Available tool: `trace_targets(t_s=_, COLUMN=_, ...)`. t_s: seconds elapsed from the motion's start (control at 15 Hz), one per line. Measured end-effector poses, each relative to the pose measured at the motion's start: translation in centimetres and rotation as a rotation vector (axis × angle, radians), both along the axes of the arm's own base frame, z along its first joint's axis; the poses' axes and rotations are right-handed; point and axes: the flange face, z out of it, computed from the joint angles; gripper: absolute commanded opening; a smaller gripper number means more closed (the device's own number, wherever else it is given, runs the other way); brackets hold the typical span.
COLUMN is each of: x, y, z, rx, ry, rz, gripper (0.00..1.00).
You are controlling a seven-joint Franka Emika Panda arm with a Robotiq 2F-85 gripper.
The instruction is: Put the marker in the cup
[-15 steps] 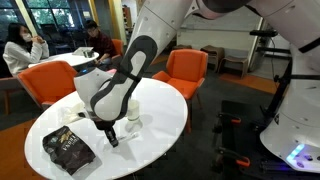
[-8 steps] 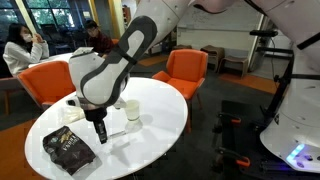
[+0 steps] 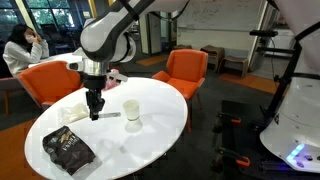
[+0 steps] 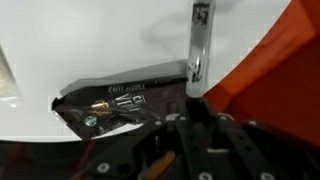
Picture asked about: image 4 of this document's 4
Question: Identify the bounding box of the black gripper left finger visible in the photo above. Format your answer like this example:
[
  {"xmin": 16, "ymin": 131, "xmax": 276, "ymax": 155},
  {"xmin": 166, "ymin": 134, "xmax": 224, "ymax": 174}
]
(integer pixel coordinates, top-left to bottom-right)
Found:
[{"xmin": 87, "ymin": 113, "xmax": 214, "ymax": 180}]

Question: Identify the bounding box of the translucent plastic cup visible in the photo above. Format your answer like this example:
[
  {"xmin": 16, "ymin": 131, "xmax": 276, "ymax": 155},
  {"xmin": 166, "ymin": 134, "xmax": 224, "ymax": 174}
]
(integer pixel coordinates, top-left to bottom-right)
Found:
[{"xmin": 0, "ymin": 44, "xmax": 22, "ymax": 103}]

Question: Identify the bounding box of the dark coffee bag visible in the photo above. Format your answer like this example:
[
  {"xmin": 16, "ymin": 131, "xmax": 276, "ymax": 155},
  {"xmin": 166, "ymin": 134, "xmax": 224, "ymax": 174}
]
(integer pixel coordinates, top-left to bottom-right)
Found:
[{"xmin": 51, "ymin": 59, "xmax": 190, "ymax": 142}]

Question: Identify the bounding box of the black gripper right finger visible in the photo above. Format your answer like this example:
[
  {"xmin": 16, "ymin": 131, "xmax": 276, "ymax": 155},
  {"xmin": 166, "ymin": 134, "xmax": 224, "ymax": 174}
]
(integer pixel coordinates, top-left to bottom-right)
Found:
[{"xmin": 214, "ymin": 113, "xmax": 320, "ymax": 180}]

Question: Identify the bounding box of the orange chair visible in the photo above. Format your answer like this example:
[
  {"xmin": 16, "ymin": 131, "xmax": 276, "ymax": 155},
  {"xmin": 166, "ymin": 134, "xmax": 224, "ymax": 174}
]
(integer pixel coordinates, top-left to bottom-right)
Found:
[{"xmin": 202, "ymin": 0, "xmax": 320, "ymax": 148}]

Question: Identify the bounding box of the white marker with black cap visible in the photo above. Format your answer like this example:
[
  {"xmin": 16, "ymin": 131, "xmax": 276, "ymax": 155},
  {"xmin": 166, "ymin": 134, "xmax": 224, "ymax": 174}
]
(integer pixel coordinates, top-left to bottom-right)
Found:
[{"xmin": 184, "ymin": 0, "xmax": 217, "ymax": 122}]

